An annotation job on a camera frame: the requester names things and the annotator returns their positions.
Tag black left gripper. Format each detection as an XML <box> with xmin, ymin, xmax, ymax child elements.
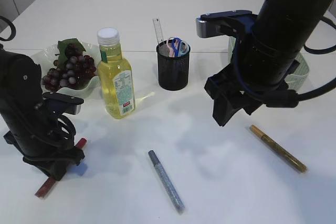
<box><xmin>3</xmin><ymin>115</ymin><xmax>85</xmax><ymax>181</ymax></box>

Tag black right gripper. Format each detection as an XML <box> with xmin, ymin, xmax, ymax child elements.
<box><xmin>204</xmin><ymin>63</ymin><xmax>289</xmax><ymax>127</ymax></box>

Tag red glitter marker pen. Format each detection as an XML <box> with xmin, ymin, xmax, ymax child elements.
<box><xmin>35</xmin><ymin>138</ymin><xmax>87</xmax><ymax>199</ymax></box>

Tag blue scissors with sheath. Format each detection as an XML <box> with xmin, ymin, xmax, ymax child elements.
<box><xmin>168</xmin><ymin>37</ymin><xmax>190</xmax><ymax>58</ymax></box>

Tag pink scissors purple sheath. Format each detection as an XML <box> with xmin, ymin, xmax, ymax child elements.
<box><xmin>166</xmin><ymin>40</ymin><xmax>175</xmax><ymax>57</ymax></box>

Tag gold glitter marker pen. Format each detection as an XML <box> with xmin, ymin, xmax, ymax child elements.
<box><xmin>249</xmin><ymin>125</ymin><xmax>308</xmax><ymax>173</ymax></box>

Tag purple artificial grape bunch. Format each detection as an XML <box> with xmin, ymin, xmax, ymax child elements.
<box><xmin>41</xmin><ymin>38</ymin><xmax>97</xmax><ymax>91</ymax></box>

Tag clear plastic ruler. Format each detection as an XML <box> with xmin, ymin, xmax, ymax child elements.
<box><xmin>152</xmin><ymin>18</ymin><xmax>164</xmax><ymax>44</ymax></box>

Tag yellow tea drink bottle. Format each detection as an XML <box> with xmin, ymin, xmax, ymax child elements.
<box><xmin>97</xmin><ymin>27</ymin><xmax>135</xmax><ymax>119</ymax></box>

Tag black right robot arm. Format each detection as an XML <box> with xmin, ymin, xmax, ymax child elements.
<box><xmin>196</xmin><ymin>0</ymin><xmax>335</xmax><ymax>126</ymax></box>

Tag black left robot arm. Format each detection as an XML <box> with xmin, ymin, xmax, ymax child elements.
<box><xmin>1</xmin><ymin>49</ymin><xmax>85</xmax><ymax>181</ymax></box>

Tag black mesh pen holder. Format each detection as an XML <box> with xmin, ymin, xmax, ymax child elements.
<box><xmin>156</xmin><ymin>40</ymin><xmax>191</xmax><ymax>91</ymax></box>

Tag green plastic woven basket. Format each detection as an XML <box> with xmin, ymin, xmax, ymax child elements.
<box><xmin>227</xmin><ymin>37</ymin><xmax>309</xmax><ymax>91</ymax></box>

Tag silver glitter marker pen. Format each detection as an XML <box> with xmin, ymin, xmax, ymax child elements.
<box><xmin>148</xmin><ymin>150</ymin><xmax>185</xmax><ymax>214</ymax></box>

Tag pale green wavy glass plate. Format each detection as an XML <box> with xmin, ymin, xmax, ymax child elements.
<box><xmin>31</xmin><ymin>41</ymin><xmax>100</xmax><ymax>99</ymax></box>

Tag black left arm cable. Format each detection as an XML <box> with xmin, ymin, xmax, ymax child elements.
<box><xmin>0</xmin><ymin>15</ymin><xmax>77</xmax><ymax>146</ymax></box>

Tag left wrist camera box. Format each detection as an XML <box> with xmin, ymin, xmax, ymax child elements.
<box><xmin>42</xmin><ymin>92</ymin><xmax>84</xmax><ymax>115</ymax></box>

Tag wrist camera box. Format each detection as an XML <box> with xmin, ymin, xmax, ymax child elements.
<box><xmin>42</xmin><ymin>92</ymin><xmax>84</xmax><ymax>115</ymax></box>
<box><xmin>196</xmin><ymin>10</ymin><xmax>257</xmax><ymax>38</ymax></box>

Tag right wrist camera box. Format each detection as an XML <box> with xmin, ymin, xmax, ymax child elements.
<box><xmin>196</xmin><ymin>10</ymin><xmax>257</xmax><ymax>38</ymax></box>

